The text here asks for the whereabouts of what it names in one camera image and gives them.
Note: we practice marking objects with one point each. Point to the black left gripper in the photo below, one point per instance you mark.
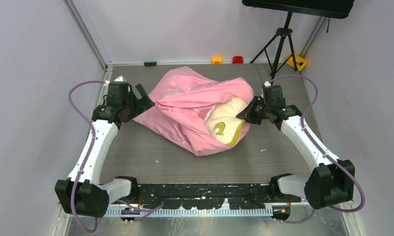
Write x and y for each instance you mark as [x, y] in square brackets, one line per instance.
[145, 102]

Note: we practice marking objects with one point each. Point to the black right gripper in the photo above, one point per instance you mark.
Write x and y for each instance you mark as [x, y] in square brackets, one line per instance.
[248, 115]

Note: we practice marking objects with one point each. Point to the white pillow with yellow trim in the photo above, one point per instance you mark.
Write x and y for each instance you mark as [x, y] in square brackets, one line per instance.
[224, 126]

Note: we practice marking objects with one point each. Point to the pink floral pillowcase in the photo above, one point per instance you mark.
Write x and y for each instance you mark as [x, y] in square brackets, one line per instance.
[183, 100]

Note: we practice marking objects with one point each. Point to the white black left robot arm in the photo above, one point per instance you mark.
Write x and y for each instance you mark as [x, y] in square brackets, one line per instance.
[81, 193]

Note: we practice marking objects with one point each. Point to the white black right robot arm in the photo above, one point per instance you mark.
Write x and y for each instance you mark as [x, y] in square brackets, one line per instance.
[330, 180]

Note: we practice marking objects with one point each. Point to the red block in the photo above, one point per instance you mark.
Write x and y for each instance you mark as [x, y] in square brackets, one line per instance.
[237, 60]

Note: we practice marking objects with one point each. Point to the orange block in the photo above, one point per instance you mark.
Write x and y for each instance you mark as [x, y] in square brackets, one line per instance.
[217, 60]

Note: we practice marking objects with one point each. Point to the black tripod stand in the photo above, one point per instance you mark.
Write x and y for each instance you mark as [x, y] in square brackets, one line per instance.
[283, 34]

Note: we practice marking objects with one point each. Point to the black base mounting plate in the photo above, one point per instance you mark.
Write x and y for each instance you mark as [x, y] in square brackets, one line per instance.
[207, 196]

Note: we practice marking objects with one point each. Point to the black panel on tripod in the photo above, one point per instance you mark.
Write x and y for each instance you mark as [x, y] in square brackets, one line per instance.
[338, 9]

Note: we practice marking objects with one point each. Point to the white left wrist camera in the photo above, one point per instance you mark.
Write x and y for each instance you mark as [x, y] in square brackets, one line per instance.
[120, 79]

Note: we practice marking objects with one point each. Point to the small black wall device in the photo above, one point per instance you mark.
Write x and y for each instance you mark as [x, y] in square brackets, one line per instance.
[150, 63]

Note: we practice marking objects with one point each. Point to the yellow corner bracket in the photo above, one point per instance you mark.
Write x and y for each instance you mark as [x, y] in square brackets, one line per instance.
[296, 62]

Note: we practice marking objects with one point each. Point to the aluminium frame rail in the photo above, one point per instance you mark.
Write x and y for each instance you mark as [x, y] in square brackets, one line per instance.
[133, 211]

